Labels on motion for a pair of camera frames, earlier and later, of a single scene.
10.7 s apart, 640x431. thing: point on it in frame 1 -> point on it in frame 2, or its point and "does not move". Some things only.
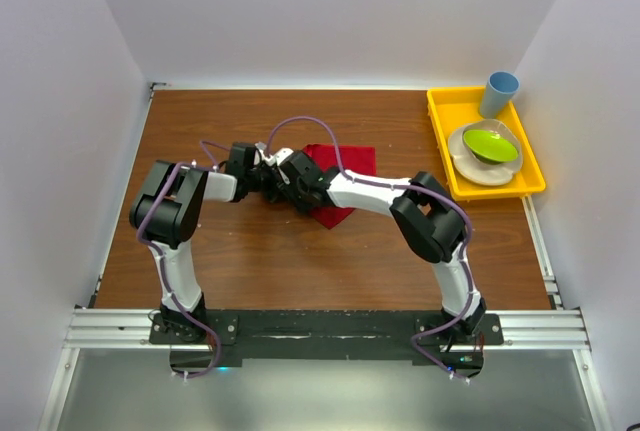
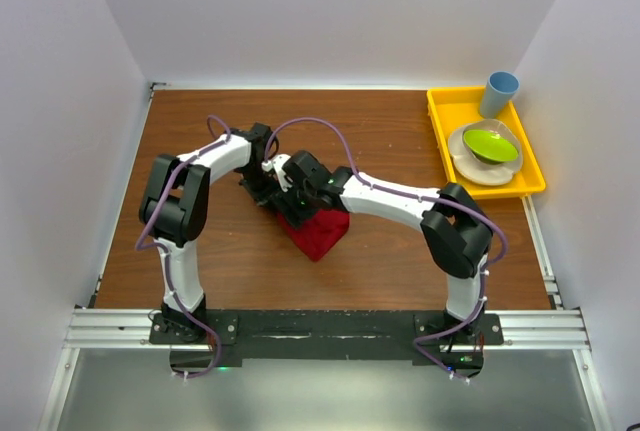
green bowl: x=490 y=146 does not move
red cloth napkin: x=357 y=158 -> x=317 y=235
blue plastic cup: x=499 y=90 does not move
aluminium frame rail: x=525 y=329 does not move
